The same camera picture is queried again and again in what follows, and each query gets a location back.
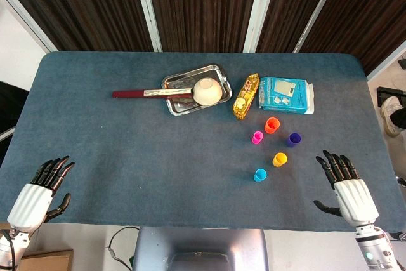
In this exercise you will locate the yellow plastic cup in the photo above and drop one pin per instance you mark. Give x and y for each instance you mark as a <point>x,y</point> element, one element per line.
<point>279,160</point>

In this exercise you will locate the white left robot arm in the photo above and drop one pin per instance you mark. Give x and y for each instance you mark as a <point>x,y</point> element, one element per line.
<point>17,242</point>

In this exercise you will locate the white partition post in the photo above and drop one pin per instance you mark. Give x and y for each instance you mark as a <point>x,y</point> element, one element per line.
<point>317,10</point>
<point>30,25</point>
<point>258,14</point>
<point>147,7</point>

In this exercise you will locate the long maroon case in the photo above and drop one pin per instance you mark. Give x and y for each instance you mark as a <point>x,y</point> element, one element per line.
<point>133,94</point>

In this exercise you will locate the white sneaker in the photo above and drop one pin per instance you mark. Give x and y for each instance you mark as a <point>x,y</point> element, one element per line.
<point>389,115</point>

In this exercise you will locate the cream upturned bowl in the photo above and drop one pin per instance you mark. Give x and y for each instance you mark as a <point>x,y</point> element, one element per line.
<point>207,91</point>

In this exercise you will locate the stainless steel tray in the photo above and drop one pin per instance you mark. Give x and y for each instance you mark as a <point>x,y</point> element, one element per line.
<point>177,79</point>

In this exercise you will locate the yellow snack packet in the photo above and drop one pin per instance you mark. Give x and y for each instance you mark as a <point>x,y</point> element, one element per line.
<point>245,96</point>

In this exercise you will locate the purple plastic cup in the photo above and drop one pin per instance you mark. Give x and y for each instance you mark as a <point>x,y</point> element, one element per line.
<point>294,140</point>

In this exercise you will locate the pink plastic cup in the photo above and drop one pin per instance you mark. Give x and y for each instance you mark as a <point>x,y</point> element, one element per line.
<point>257,138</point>

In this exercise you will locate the grey robot torso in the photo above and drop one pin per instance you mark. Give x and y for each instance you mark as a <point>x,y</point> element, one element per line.
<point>200,245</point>

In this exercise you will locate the orange plastic cup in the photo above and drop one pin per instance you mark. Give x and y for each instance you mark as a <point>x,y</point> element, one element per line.
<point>271,126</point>

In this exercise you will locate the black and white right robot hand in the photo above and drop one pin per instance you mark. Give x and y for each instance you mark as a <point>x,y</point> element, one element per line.
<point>356,201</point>

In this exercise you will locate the brown cardboard box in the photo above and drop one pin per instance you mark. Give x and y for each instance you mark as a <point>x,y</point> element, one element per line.
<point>44,261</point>

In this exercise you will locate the black chair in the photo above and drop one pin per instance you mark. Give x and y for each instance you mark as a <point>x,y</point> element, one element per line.
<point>9,106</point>

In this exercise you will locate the light blue plastic cup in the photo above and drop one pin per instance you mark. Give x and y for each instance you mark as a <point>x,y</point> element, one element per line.
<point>260,175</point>

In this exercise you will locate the blue table cloth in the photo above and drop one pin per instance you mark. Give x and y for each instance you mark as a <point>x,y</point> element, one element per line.
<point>127,156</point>

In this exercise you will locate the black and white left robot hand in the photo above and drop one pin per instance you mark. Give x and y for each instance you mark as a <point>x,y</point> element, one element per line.
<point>30,202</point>

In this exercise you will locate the blue kitchen scale box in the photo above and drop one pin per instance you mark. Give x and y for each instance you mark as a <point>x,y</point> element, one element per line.
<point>285,95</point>

